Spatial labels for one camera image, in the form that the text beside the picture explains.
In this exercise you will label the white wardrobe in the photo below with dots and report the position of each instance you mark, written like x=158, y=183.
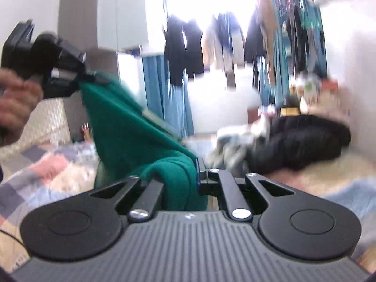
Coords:
x=123, y=11

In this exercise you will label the beige quilted headboard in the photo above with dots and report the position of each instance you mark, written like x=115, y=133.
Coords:
x=55, y=117

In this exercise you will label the person's left hand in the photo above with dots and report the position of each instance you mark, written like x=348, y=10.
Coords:
x=17, y=105

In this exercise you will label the patchwork bed quilt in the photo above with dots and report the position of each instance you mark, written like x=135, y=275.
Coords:
x=53, y=167

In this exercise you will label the blue curtain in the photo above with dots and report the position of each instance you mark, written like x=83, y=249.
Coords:
x=173, y=105

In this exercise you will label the white grey fleece blanket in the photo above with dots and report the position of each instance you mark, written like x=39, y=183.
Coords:
x=235, y=149

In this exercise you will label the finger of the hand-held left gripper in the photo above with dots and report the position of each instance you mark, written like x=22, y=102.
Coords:
x=95, y=77

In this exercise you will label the black puffer jacket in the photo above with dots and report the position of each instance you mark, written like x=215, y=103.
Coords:
x=299, y=144

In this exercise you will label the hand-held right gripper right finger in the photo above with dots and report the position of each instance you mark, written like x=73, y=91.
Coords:
x=202, y=170

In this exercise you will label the pink box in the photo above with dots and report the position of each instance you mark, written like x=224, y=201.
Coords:
x=330, y=85

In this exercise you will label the green sweatshirt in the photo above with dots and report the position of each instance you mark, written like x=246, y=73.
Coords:
x=126, y=129

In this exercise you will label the row of hanging clothes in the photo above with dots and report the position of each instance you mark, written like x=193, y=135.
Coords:
x=182, y=50

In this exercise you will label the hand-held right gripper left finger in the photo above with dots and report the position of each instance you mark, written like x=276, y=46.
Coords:
x=147, y=199

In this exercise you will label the white dotted print pillow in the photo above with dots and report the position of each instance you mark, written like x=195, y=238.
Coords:
x=308, y=88

